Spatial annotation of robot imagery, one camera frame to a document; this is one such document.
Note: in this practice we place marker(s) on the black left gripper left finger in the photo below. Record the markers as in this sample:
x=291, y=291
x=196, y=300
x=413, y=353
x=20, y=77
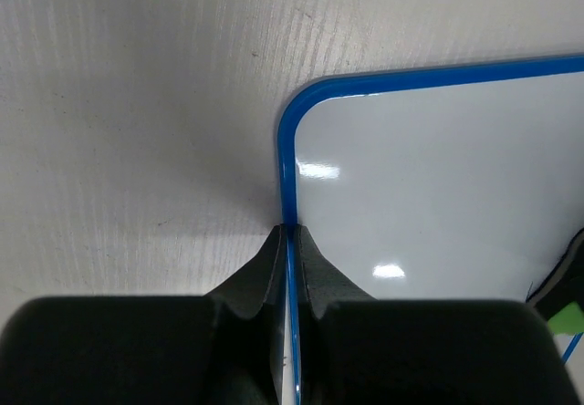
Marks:
x=248, y=356

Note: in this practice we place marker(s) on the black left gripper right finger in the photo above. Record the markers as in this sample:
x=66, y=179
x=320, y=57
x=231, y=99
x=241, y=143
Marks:
x=318, y=284

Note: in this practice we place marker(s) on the blue-framed small whiteboard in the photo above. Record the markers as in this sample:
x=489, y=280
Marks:
x=439, y=183

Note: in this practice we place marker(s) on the green bone-shaped eraser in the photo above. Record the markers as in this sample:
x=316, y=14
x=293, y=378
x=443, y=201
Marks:
x=559, y=299

